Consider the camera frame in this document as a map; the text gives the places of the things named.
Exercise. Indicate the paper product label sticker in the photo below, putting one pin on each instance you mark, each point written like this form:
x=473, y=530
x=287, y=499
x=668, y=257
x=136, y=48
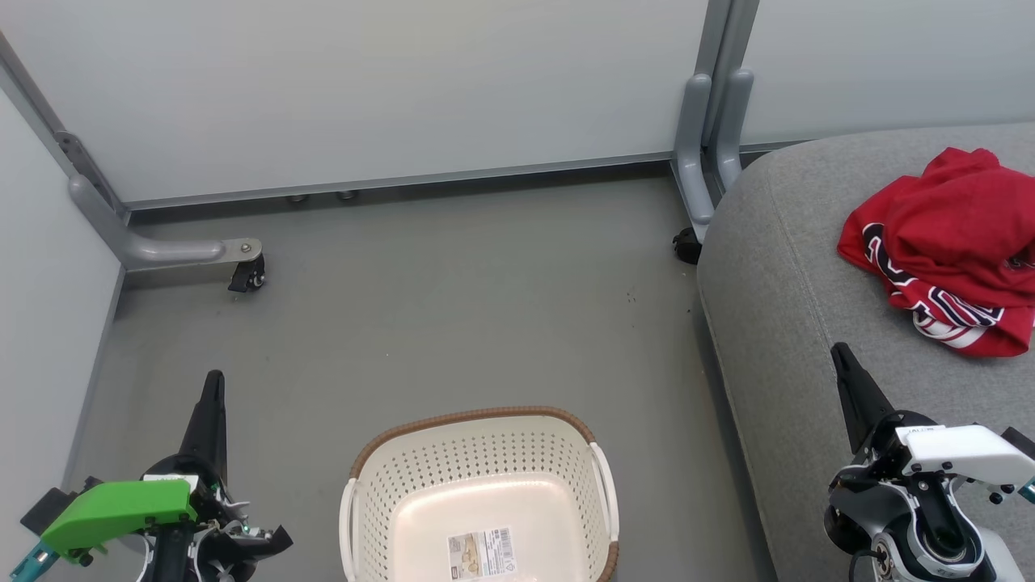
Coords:
x=481, y=554

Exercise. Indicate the grey curved partition leg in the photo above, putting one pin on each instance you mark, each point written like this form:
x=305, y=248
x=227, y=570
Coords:
x=162, y=252

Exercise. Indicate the grey partition base rail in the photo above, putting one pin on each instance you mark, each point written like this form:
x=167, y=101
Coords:
x=404, y=182

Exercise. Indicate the black caster wheel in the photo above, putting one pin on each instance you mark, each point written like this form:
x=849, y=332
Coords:
x=247, y=277
x=686, y=246

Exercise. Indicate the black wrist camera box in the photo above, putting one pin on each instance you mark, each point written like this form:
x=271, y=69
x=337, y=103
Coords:
x=1020, y=443
x=44, y=511

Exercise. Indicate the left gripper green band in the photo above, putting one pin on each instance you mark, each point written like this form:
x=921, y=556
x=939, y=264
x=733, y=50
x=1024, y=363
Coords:
x=121, y=509

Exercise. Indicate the red jersey small Bulls print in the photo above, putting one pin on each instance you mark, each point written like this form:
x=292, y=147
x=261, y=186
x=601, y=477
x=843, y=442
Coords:
x=962, y=218

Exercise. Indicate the grey upright partition foot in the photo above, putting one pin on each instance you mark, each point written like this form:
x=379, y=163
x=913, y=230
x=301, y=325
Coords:
x=690, y=153
x=732, y=129

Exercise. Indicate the cream perforated laundry basket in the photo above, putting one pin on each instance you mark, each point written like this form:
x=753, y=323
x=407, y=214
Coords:
x=485, y=453

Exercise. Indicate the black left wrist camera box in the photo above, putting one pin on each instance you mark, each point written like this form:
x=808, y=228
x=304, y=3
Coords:
x=44, y=511

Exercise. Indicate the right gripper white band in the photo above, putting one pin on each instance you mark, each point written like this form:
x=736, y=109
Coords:
x=962, y=453

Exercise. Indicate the grey fabric sofa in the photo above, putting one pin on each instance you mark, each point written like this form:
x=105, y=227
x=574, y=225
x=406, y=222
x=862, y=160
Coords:
x=792, y=267

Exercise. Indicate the red jersey large black numbers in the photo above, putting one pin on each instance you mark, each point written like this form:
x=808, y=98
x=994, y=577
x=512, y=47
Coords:
x=962, y=331

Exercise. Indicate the grey double partition post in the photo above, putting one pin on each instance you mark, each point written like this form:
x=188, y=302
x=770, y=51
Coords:
x=722, y=48

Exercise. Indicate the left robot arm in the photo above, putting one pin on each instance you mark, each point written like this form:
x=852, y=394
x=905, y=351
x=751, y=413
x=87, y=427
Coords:
x=170, y=566

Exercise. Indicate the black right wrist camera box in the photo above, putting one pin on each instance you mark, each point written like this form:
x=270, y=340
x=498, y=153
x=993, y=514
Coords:
x=1020, y=443

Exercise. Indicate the grey corner partition post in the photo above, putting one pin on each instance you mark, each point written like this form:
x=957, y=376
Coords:
x=32, y=89

